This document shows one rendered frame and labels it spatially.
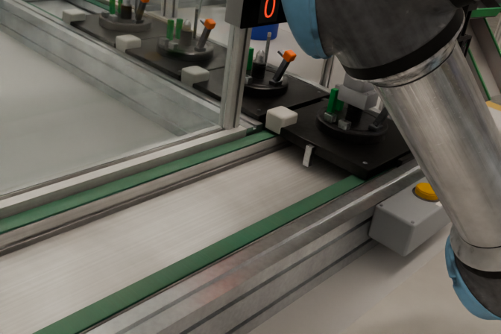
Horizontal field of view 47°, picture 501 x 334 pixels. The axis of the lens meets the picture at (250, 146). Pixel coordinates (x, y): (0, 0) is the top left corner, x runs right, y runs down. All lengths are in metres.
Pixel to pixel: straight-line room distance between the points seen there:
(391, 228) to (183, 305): 0.38
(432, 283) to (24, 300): 0.60
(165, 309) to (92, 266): 0.15
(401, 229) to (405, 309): 0.12
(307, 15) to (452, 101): 0.16
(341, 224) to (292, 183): 0.19
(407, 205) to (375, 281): 0.13
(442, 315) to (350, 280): 0.14
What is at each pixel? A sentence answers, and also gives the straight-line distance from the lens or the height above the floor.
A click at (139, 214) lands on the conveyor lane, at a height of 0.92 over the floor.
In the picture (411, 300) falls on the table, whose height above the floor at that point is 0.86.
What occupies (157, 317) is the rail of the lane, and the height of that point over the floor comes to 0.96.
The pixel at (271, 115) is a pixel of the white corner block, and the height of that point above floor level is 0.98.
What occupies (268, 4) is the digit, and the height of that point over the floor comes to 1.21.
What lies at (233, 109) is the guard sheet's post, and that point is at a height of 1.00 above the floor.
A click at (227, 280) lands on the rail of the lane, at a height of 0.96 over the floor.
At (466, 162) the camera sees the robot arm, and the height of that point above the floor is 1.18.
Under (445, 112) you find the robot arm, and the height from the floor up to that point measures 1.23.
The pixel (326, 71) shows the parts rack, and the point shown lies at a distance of 1.39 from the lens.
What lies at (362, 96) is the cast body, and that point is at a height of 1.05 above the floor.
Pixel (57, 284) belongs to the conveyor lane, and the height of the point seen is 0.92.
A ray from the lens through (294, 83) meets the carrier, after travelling 1.33.
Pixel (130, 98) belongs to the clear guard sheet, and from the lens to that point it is 0.90.
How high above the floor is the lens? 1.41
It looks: 26 degrees down
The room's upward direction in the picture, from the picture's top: 9 degrees clockwise
